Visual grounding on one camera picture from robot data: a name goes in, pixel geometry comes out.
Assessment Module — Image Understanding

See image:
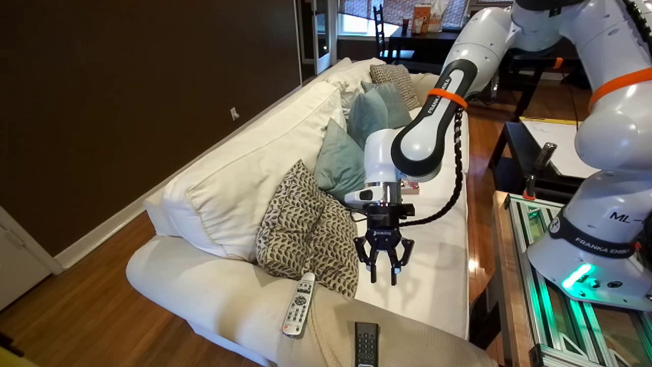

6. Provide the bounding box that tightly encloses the leaf patterned pillow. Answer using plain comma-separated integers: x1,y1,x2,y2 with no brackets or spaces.
252,159,360,301

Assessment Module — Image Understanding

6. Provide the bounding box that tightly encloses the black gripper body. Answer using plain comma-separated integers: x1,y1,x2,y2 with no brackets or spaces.
362,215,409,264

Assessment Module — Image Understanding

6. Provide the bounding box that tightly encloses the orange box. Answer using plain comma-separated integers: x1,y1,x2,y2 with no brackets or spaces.
409,4,433,37

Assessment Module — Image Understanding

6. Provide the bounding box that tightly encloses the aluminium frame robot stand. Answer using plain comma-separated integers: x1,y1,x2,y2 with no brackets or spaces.
508,192,652,367

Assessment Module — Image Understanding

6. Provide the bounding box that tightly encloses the orange forearm strap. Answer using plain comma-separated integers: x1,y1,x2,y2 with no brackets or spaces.
426,88,471,111

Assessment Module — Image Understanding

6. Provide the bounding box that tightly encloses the large teal pillow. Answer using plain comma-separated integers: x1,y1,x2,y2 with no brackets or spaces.
313,118,369,204

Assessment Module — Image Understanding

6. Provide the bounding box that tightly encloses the orange upper arm strap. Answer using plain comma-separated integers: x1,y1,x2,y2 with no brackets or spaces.
589,66,652,109

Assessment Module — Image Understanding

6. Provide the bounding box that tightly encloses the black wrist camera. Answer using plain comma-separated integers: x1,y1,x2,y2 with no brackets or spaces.
362,202,418,223

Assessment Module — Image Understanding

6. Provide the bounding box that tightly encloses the dark dining chair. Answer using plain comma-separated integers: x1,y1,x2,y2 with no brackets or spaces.
370,4,418,66

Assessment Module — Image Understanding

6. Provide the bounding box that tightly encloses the black lever handle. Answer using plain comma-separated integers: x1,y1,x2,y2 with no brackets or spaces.
521,142,558,202

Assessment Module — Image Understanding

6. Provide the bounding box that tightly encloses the small teal pillow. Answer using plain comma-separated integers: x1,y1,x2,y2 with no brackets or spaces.
373,79,416,130

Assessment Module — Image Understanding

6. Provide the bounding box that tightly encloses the black low table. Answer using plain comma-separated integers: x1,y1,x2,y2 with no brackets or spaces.
487,121,586,204

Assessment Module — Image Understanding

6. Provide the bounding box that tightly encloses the beige pillow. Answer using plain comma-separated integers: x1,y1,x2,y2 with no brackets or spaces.
369,61,439,111

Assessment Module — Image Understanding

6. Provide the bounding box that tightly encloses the white floor mat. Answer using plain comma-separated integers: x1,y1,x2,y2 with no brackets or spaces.
517,116,586,179

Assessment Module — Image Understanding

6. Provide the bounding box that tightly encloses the white sofa back cushion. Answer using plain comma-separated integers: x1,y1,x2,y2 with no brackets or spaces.
160,79,349,264

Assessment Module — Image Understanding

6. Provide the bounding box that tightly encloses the white remote control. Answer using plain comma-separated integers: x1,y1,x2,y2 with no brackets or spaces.
282,271,317,340

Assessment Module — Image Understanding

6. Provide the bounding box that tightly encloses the black remote control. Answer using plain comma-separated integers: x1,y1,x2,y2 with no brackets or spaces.
352,321,380,367

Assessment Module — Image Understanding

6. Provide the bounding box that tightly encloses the white sofa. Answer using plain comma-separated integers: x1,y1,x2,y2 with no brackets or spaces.
125,57,499,367

